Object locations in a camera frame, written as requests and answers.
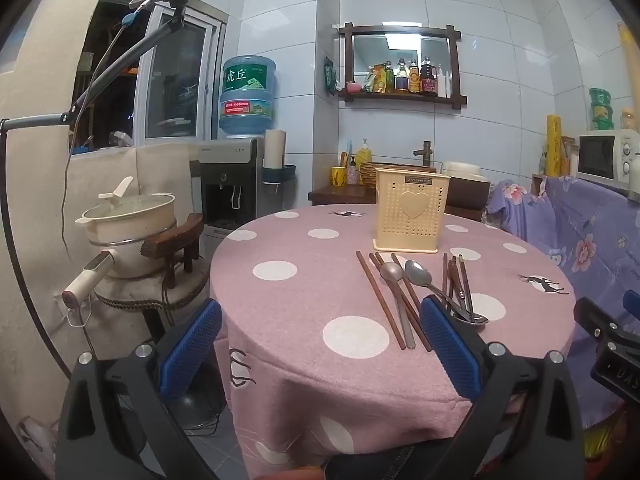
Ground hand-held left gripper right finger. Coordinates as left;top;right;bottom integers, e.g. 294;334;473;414
420;296;587;480

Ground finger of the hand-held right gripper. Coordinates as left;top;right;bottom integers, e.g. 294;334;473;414
622;289;640;328
573;297;623;345

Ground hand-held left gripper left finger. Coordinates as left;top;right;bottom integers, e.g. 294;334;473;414
55;299;224;480

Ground beige perforated utensil holder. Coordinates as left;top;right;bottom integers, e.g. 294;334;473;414
374;168;452;254

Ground metal spoon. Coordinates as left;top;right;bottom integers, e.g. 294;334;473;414
379;262;416;350
404;259;481;323
451;280;489;327

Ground black round stand base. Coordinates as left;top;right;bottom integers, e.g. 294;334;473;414
165;389;229;432

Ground beige round cushion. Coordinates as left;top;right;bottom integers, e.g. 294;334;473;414
94;257;212;313

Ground purple floral cloth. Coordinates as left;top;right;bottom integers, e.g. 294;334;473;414
486;175;640;428

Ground small dark wooden stool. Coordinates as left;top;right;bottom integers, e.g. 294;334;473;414
141;212;205;289

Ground pink polka dot tablecloth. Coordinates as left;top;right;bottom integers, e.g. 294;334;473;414
209;203;581;480

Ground white handheld appliance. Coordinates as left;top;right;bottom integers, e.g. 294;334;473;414
62;251;115;310

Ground person's denim pants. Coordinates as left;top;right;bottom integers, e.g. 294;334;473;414
324;439;453;480

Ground cream cooking pot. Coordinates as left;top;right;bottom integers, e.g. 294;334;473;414
76;194;179;248

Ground white microwave oven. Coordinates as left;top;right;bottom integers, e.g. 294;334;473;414
576;129;640;187

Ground glass pot lid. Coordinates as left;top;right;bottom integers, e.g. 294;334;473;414
82;176;176;221

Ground yellow patterned cylinder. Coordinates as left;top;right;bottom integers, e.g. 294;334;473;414
545;114;564;177

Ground silver black water dispenser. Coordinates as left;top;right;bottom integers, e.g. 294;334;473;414
189;137;266;241

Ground stack of white bowls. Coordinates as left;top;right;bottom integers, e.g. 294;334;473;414
440;160;491;181

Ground dark wooden cabinet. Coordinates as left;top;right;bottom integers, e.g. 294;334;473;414
308;180;492;224

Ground wicker basket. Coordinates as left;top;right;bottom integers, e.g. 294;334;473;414
359;161;381;189

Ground blue water jug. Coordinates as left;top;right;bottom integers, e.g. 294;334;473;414
218;55;277;139

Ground white framed window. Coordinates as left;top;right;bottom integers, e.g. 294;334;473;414
135;4;226;142

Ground dark sauce bottle red label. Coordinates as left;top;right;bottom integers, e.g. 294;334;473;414
420;57;437;95

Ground yellow seasoning packet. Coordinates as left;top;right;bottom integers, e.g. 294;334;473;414
364;66;386;94

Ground green hanging packet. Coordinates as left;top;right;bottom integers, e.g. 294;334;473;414
323;57;341;95

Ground thin charging cable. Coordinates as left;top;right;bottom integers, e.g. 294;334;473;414
60;0;151;261

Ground dark wooden framed wall shelf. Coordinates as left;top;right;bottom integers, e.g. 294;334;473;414
338;22;468;107

